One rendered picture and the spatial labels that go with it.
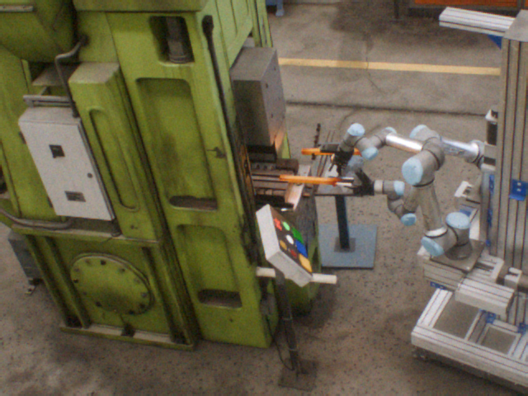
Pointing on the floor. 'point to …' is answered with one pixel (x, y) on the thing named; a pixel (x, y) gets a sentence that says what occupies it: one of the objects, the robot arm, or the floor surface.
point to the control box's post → (288, 318)
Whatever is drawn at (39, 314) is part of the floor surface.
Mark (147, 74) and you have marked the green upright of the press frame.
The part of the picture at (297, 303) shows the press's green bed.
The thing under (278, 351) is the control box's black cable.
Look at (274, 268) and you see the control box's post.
